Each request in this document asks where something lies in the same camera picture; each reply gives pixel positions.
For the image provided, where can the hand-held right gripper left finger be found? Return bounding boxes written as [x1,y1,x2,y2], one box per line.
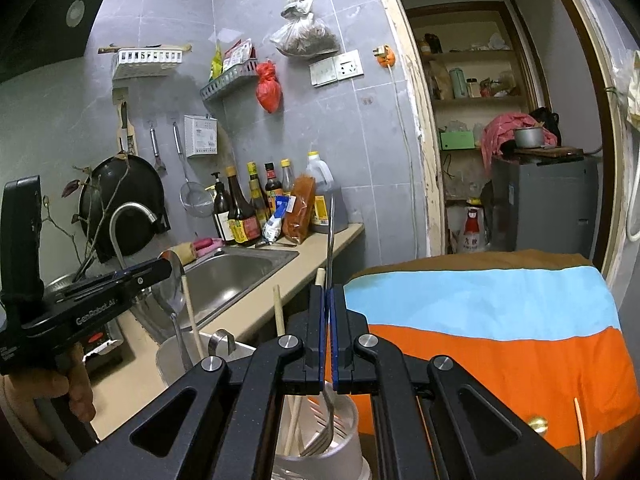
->
[62,285,328,480]

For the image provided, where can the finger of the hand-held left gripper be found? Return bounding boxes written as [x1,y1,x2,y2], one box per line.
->
[119,258,174,293]

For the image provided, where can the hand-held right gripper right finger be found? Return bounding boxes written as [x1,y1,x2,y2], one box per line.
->
[327,284,586,480]

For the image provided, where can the metal spoon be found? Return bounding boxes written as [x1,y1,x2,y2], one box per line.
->
[151,249,196,373]

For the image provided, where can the white plastic utensil holder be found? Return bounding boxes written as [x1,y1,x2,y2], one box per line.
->
[155,332,372,480]

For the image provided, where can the metal fork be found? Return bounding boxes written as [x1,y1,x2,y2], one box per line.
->
[299,195,337,457]

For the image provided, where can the person's left hand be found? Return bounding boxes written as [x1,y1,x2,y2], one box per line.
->
[0,346,97,424]

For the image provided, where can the curved metal faucet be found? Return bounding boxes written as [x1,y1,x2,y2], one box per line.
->
[109,202,161,281]

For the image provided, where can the dry twig branch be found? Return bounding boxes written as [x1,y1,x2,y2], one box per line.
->
[42,162,131,281]

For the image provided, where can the hanging black wok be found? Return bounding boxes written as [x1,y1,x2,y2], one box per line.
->
[79,155,168,263]

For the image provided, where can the hanging metal strainer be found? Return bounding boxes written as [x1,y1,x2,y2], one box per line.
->
[172,121,216,219]

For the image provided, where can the stainless steel sink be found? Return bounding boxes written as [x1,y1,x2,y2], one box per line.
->
[135,247,300,333]

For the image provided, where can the soy sauce bottle yellow label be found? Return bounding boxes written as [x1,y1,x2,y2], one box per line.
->
[225,166,262,247]

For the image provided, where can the hanging small metal turner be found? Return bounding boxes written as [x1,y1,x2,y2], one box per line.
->
[149,124,167,177]

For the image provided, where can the dark sauce bottle yellow cap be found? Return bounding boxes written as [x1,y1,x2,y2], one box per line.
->
[246,161,268,231]

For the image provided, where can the blue white seasoning packet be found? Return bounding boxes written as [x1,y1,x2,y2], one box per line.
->
[262,195,296,243]

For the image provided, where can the dark sauce bottle red label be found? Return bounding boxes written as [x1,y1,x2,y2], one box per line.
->
[264,162,285,211]

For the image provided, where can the hanging knife with wooden sheath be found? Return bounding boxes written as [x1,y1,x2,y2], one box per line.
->
[112,87,138,157]

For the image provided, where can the brown snack packet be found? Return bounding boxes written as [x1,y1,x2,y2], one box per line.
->
[281,174,318,245]

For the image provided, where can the colourful striped blanket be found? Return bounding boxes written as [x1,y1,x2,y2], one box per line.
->
[324,250,637,480]

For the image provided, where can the large cooking oil jug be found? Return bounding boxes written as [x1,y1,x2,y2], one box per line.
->
[305,151,346,233]

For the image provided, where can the red white bottle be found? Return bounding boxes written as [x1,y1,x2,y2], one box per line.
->
[457,199,493,254]

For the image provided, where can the red plastic bag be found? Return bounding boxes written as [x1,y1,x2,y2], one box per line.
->
[256,60,281,114]

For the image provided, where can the yellow green snack packet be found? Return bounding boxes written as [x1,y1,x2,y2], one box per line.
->
[209,42,226,81]

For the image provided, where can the red seasoning packets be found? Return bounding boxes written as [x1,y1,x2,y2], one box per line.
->
[222,39,253,72]

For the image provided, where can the green box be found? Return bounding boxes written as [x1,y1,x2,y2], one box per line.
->
[439,130,476,151]

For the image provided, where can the grey washing machine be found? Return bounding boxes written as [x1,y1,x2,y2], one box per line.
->
[491,154,600,256]

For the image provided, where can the black range hood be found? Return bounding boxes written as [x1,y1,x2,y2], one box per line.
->
[0,0,126,83]

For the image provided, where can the red cloth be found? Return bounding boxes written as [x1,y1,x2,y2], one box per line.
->
[481,112,561,176]

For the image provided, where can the clear plastic bag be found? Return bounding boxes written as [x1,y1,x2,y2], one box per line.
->
[270,0,341,58]

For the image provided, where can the small metal pot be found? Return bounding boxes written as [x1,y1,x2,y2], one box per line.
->
[514,127,546,149]

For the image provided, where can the wooden shelf unit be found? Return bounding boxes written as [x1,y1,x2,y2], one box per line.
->
[405,2,531,256]

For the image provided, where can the wooden board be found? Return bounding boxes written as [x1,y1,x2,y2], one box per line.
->
[512,146,585,157]

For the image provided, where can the black bag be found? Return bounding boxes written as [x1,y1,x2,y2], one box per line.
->
[529,107,562,146]

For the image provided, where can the cream rubber gloves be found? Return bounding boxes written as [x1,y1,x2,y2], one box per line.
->
[617,50,640,126]

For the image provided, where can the white perforated wall box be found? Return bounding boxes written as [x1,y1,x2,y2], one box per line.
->
[183,114,219,158]

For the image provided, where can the grey wall shelf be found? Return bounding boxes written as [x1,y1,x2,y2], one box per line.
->
[200,60,260,102]

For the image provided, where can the white wall basket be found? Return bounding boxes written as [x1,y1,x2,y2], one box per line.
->
[111,47,183,81]

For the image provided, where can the white power cable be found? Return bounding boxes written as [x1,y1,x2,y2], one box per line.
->
[390,67,419,256]

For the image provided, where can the wooden door frame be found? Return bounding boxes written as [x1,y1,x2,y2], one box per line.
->
[367,0,633,286]

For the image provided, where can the white wall switch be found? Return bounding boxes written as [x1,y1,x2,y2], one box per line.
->
[308,57,338,87]

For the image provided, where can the white wall socket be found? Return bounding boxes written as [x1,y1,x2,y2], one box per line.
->
[334,49,363,81]

